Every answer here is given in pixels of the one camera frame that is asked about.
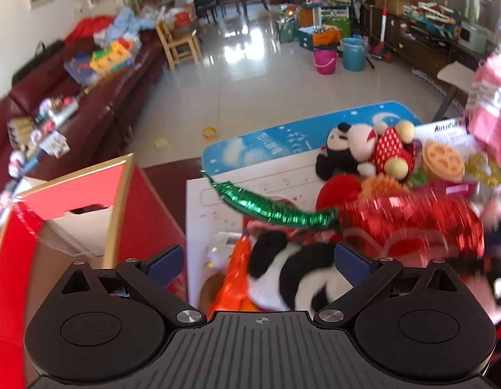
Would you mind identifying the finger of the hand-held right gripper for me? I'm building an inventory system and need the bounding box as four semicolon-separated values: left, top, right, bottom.
453;257;501;306

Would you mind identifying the orange spiky toy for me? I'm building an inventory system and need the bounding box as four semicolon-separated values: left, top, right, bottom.
361;173;409;195

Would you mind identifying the red cardboard box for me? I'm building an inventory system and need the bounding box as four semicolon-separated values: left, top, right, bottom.
0;153;190;389

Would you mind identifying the orange round reel toy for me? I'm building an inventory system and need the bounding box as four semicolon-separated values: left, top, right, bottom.
420;140;465;181

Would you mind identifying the small side table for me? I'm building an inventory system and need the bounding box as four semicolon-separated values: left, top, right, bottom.
434;61;478;122

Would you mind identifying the orange plastic toy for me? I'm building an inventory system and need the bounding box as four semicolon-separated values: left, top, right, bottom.
208;233;267;321

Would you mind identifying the dark red leather sofa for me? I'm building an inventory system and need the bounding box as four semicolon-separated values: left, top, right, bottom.
0;34;166;195

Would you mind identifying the red green foil chili ornament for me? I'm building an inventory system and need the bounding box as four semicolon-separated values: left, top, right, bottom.
201;170;486;262

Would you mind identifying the colourful toy block set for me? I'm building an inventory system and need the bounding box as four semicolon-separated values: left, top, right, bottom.
88;41;133;74

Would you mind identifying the mouse plush with dotted dress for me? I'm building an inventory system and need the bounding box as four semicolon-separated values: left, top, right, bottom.
315;121;417;183

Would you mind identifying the kick scooter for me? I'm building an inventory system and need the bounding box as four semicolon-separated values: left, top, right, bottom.
368;0;393;61

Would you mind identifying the panda plush toy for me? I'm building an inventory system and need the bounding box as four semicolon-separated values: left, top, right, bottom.
248;231;356;312

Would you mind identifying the pink bucket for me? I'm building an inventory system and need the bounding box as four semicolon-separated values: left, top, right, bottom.
313;49;339;75

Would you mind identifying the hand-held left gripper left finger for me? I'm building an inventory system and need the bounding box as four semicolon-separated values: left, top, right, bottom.
60;245;207;327

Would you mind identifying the red plush toy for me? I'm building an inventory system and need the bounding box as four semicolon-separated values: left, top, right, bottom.
316;173;362;211

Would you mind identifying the dark wooden media cabinet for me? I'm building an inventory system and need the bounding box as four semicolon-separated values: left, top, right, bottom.
370;8;498;90

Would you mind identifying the white printed leaflet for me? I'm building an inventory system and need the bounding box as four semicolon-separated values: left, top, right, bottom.
414;121;478;159

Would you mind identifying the mint green appliance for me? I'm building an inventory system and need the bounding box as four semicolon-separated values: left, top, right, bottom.
461;0;492;53

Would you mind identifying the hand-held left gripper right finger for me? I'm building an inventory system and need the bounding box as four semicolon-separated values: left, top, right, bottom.
313;241;457;327

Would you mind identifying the green bag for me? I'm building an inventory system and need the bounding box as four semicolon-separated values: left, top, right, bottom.
277;18;300;43

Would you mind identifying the blue clothes pile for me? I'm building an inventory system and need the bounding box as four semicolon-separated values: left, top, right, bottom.
94;8;142;45

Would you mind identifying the pile of small toys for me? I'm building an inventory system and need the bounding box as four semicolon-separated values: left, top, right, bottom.
7;97;79;171

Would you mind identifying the blue bucket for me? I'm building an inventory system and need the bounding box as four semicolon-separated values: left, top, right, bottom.
340;37;368;72

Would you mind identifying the black bag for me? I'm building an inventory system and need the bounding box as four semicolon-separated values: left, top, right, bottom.
11;41;67;84

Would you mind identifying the blue play mat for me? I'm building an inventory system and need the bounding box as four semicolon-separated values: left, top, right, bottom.
202;101;423;177

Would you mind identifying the red clothes pile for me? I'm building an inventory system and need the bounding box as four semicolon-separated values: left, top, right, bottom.
66;15;115;43

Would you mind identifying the small wooden chair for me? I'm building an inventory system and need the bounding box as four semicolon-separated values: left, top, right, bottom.
155;20;202;69

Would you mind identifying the blue orange toy box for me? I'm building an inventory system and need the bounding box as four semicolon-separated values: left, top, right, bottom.
298;26;342;51

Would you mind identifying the gold tinsel ring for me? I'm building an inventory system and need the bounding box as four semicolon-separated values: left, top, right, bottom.
465;154;501;187

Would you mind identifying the pink plastic bag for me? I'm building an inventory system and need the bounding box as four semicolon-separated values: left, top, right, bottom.
465;41;501;155

